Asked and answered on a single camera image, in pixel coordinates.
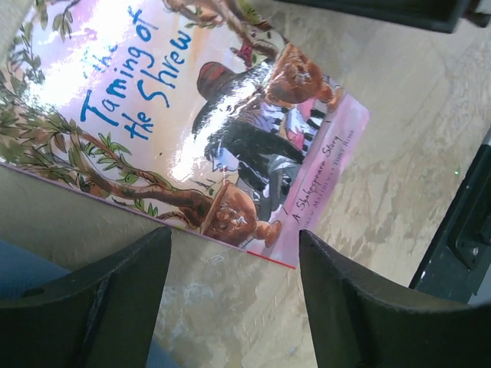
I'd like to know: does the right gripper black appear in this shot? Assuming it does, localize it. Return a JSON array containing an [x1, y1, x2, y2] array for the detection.
[[409, 133, 490, 304]]

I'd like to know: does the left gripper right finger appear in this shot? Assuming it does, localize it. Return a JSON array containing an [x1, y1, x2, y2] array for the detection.
[[299, 230, 490, 367]]

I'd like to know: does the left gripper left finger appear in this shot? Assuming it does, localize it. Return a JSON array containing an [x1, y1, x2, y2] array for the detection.
[[1, 227, 172, 367]]

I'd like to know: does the pink book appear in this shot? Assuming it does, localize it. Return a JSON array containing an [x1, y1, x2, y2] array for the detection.
[[1, 1, 369, 267]]

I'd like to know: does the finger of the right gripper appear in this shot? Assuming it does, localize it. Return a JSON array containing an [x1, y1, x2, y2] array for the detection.
[[290, 0, 490, 34]]

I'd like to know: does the blue grey backpack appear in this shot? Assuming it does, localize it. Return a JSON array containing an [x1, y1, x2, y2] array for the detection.
[[0, 240, 70, 301]]

